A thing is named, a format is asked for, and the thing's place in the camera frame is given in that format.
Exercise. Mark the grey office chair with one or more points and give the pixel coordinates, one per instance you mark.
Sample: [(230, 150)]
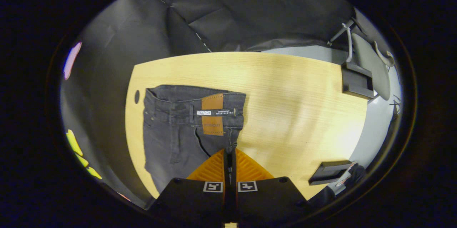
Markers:
[(371, 64)]

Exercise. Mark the black jeans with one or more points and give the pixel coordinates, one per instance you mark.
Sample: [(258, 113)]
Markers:
[(171, 131)]

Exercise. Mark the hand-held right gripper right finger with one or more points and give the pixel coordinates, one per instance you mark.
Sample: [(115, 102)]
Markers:
[(264, 203)]

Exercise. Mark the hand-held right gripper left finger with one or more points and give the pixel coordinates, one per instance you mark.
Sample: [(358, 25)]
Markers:
[(200, 203)]

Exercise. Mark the black table edge bracket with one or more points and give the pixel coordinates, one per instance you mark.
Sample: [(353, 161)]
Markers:
[(357, 81), (330, 172)]

